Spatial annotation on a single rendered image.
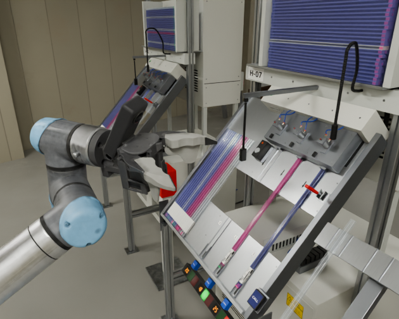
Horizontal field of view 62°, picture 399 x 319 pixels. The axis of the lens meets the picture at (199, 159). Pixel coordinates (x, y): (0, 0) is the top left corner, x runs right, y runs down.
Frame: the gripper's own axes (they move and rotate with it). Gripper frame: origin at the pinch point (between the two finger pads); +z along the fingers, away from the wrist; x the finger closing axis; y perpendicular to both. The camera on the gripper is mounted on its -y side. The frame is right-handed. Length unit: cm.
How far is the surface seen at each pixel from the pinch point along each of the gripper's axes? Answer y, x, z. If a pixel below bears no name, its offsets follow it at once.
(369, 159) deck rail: 30, -63, 28
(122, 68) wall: 114, -357, -308
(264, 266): 60, -35, 4
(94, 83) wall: 124, -311, -325
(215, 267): 71, -36, -15
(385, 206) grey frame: 47, -64, 36
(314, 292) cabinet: 83, -50, 20
